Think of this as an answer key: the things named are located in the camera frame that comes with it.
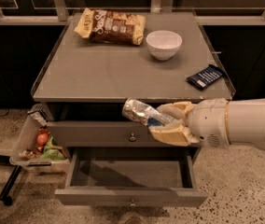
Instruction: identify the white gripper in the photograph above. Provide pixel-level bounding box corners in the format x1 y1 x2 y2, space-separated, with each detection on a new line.
149 98 229 148

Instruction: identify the silver blue redbull can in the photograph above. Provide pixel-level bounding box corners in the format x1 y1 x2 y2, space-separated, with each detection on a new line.
122 98 174 127

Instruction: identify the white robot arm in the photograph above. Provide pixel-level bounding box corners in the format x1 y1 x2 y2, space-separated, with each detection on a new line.
149 98 265 150

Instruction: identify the grey drawer cabinet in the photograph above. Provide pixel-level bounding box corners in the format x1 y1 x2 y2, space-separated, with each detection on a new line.
30 11 236 208

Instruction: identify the open middle drawer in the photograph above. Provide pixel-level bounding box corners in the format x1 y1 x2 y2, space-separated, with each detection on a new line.
55 147 208 207

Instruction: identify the closed top drawer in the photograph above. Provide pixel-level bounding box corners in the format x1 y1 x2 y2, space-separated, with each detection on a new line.
47 120 216 147

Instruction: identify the white ceramic bowl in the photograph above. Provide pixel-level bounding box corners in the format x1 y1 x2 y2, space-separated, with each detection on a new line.
146 30 182 61

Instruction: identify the brown chip bag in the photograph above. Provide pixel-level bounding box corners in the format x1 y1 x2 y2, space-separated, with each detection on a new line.
75 8 146 46

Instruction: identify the green packet in bin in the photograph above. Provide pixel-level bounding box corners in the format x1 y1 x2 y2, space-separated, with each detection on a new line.
40 137 65 161

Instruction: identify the clear plastic side bin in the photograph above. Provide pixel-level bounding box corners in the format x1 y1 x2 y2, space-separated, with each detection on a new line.
9 104 70 173

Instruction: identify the black stand leg with wheel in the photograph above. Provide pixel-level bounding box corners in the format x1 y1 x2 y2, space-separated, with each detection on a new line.
0 165 22 206

